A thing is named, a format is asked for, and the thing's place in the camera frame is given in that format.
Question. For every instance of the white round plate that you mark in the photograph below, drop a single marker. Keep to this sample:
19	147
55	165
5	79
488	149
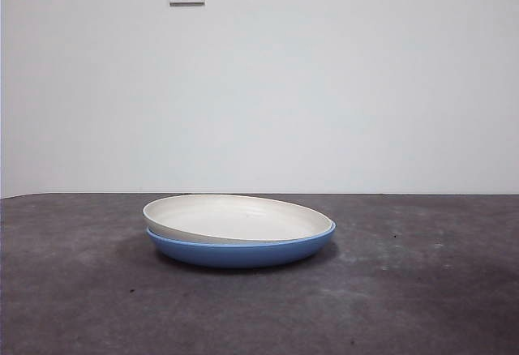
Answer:
239	219

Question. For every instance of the blue round plate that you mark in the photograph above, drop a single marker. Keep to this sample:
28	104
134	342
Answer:
243	254

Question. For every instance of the dark grey table mat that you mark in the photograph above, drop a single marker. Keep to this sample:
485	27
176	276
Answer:
259	318

